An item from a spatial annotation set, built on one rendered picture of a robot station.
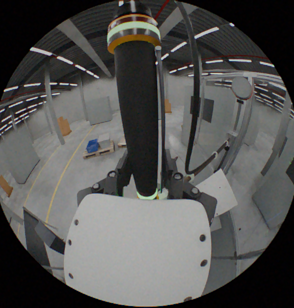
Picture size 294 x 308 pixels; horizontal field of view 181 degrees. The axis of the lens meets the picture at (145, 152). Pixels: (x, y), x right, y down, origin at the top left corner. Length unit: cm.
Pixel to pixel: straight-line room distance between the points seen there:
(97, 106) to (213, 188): 751
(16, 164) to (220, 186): 655
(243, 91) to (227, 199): 64
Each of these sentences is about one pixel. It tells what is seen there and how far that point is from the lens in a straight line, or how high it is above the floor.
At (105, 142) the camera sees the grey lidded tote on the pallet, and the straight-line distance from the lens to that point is 326.
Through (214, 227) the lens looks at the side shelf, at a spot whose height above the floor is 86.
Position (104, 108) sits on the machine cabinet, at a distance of 740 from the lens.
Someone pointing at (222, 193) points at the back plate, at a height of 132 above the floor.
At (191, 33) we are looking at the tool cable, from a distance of 17.
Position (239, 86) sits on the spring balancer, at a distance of 74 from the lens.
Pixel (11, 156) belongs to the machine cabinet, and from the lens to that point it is 615.
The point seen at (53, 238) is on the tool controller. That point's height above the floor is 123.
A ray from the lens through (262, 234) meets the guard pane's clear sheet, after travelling 87.
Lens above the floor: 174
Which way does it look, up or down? 36 degrees down
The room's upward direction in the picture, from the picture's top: 4 degrees counter-clockwise
